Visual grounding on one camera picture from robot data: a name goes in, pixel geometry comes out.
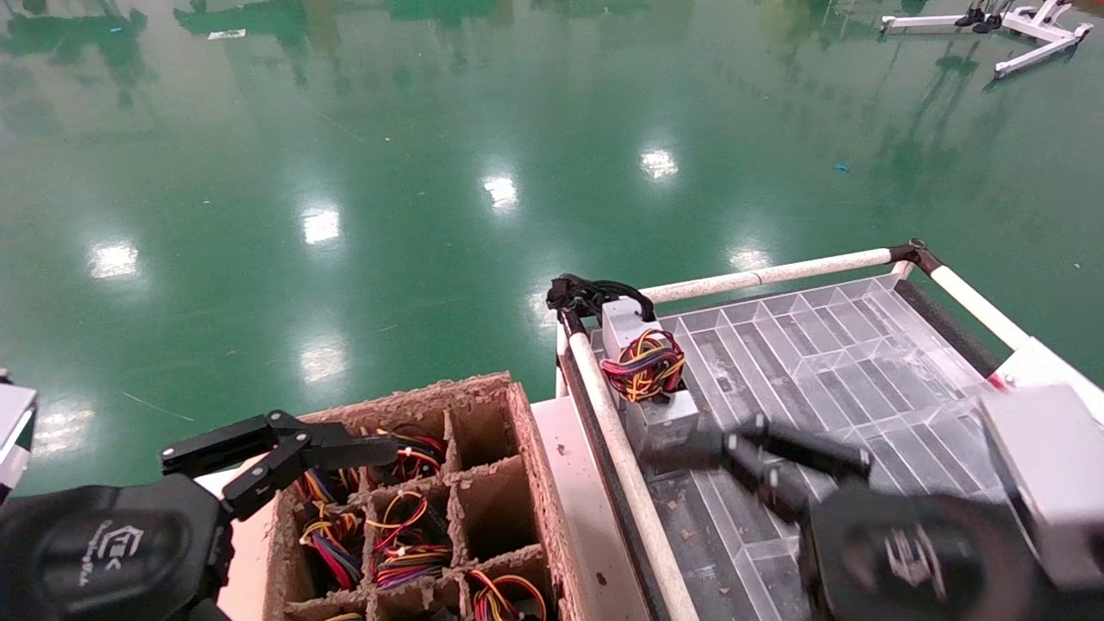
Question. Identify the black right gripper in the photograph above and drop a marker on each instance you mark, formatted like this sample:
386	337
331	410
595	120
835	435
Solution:
906	561

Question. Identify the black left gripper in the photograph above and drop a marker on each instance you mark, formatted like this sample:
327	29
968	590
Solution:
103	552

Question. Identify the clear plastic compartment tray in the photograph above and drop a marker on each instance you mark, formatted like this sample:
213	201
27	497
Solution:
819	345

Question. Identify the brown cardboard divider box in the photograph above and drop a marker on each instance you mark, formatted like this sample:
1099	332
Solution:
483	397

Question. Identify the white paper scrap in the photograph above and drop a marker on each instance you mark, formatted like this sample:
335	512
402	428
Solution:
226	34

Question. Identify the white metal floor stand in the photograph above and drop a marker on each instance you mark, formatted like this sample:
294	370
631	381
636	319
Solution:
1044	30

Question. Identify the white pipe cart frame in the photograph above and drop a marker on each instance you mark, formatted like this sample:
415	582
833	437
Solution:
630	500

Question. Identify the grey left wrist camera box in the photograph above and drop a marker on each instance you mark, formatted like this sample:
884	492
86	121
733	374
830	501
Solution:
13	431

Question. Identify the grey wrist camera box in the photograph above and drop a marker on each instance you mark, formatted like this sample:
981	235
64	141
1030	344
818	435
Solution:
13	431
1048	474

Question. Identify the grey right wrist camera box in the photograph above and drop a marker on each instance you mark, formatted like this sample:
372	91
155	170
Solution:
1048	474

